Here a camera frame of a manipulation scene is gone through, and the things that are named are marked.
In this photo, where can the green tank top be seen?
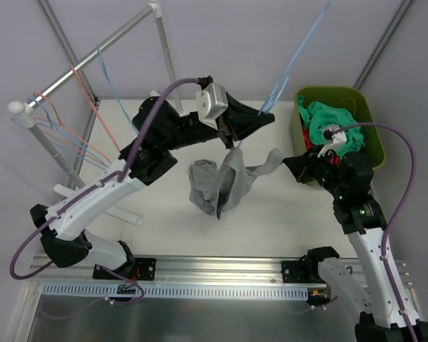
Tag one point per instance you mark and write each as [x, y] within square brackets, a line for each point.
[316, 116]

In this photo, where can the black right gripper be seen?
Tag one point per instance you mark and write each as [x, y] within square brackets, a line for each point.
[312, 167]

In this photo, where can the silver clothes rack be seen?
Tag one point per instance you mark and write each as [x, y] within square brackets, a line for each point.
[75, 67]

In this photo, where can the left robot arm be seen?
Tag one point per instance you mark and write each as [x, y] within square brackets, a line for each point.
[63, 226]

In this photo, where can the aluminium rail with cable duct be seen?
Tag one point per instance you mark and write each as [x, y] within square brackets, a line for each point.
[184, 277]

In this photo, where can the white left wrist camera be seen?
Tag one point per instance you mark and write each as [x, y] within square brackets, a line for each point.
[211, 103]

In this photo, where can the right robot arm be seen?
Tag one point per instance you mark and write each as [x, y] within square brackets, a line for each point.
[381, 309]

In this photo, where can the red tank top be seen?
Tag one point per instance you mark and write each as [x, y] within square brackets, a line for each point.
[307, 140]

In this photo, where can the grey tank top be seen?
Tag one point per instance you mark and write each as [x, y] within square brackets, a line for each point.
[216, 189]

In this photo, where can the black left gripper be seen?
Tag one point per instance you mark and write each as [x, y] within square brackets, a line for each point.
[227, 120]

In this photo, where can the olive green plastic basket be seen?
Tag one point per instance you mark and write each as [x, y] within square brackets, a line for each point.
[339, 97]

